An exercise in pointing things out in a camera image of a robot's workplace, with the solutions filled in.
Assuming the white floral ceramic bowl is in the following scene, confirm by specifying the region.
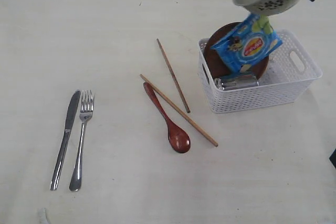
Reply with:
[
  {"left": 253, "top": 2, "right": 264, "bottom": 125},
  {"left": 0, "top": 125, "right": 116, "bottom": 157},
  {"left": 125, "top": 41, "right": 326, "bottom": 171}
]
[{"left": 233, "top": 0, "right": 300, "bottom": 16}]

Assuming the white perforated plastic basket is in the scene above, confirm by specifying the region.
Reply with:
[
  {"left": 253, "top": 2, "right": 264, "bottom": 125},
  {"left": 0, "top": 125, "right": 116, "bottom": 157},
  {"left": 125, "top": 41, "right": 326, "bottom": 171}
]
[{"left": 198, "top": 29, "right": 322, "bottom": 114}]

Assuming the dark wooden chopstick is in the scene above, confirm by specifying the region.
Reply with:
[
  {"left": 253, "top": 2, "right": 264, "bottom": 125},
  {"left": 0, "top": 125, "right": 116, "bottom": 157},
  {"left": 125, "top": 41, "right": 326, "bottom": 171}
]
[{"left": 156, "top": 38, "right": 191, "bottom": 113}]

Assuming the light wooden chopstick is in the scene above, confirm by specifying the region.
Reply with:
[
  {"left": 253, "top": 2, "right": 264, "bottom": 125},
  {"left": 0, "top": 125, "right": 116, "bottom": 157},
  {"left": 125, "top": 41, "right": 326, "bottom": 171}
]
[{"left": 140, "top": 74, "right": 218, "bottom": 147}]

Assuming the red-brown wooden spoon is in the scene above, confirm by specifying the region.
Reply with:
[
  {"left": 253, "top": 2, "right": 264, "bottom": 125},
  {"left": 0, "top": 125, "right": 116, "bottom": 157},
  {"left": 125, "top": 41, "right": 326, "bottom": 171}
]
[{"left": 143, "top": 82, "right": 191, "bottom": 154}]

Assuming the silver metal fork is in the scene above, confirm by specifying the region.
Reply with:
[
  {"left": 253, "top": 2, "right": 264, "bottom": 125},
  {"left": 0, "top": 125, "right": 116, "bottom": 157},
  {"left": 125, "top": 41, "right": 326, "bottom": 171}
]
[{"left": 69, "top": 90, "right": 95, "bottom": 191}]

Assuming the silver table knife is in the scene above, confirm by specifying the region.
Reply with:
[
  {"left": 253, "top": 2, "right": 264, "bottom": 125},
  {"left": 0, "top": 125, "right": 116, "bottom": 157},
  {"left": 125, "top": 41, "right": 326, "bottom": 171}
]
[{"left": 50, "top": 90, "right": 81, "bottom": 191}]

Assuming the blue chips bag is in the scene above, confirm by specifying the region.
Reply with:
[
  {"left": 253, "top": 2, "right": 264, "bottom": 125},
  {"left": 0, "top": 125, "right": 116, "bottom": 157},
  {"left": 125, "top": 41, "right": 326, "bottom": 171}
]
[{"left": 211, "top": 13, "right": 282, "bottom": 73}]

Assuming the shiny steel cup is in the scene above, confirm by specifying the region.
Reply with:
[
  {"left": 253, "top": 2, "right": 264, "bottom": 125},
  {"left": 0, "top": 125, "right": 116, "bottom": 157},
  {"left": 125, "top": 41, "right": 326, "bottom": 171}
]
[{"left": 214, "top": 73, "right": 259, "bottom": 91}]

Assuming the brown round plate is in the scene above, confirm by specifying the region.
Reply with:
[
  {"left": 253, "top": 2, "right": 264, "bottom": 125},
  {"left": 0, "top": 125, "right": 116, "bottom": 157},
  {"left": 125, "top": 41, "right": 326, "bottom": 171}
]
[{"left": 203, "top": 22, "right": 269, "bottom": 79}]

